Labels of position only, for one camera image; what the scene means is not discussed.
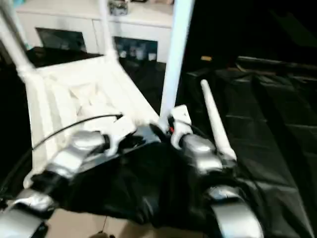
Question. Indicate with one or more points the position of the grey robot foot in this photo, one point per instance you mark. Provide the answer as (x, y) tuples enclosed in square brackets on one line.
[(102, 234)]

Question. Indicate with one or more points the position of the black glossy mat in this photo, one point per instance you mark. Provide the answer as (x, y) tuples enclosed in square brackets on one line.
[(260, 124)]

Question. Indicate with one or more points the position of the white plastic table top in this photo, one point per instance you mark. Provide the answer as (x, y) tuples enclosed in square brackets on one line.
[(74, 81)]

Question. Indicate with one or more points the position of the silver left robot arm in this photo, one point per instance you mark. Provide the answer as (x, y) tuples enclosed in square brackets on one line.
[(69, 153)]

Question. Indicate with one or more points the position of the white glass-door cabinet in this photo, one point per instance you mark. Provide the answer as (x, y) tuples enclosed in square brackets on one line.
[(74, 17)]

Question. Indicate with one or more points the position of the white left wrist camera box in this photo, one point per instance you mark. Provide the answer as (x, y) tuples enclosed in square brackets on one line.
[(121, 131)]

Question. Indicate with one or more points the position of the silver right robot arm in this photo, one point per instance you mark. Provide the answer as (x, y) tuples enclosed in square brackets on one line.
[(205, 153)]

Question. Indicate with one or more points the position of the white plastic table leg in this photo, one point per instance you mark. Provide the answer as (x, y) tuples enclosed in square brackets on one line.
[(215, 116), (17, 37), (177, 49), (106, 29)]

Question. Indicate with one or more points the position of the small tan box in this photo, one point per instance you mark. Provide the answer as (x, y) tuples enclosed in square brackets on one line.
[(206, 58)]

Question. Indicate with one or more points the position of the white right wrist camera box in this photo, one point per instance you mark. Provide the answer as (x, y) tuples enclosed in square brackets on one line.
[(180, 119)]

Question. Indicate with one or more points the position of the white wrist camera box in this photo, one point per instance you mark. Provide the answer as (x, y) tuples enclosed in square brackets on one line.
[(121, 131), (180, 119)]

